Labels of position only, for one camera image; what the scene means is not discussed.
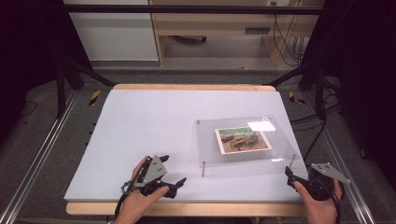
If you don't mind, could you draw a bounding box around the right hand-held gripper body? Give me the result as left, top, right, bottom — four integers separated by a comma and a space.
301, 161, 351, 202

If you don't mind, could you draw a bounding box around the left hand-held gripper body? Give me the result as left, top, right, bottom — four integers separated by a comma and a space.
134, 154, 173, 199

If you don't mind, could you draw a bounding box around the person's right hand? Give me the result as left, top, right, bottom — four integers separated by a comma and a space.
293, 178, 345, 220

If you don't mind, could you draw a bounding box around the person's left hand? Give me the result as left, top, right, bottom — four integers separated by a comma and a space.
115, 156, 171, 220

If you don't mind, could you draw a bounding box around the printed photo card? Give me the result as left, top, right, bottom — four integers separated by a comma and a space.
214, 126, 274, 156

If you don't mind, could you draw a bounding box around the black metal stand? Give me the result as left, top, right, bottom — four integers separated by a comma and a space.
55, 57, 117, 119
266, 59, 329, 121

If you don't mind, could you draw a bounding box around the white cabinet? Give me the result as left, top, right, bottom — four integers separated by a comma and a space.
63, 0, 160, 62

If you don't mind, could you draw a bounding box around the wooden desk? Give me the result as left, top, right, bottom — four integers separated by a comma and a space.
148, 0, 326, 67

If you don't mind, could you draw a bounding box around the aluminium rail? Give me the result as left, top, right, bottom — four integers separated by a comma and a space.
302, 92, 376, 224
0, 89, 79, 224

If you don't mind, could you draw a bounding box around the green and black gripper cable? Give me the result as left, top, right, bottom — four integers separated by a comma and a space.
113, 178, 141, 219

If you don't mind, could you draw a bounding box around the clear acrylic photo frame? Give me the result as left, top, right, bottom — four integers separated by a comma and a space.
195, 115, 299, 169

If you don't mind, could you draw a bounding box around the bundle of hanging black cables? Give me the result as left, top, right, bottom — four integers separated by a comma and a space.
271, 1, 307, 67

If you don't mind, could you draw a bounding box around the thin black floor cable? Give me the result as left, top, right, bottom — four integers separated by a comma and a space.
19, 100, 39, 119

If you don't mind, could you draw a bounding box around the grey drawer handle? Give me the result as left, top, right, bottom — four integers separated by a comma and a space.
244, 27, 271, 35

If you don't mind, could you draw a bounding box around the black horizontal frame bar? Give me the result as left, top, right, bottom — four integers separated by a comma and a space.
62, 4, 325, 16

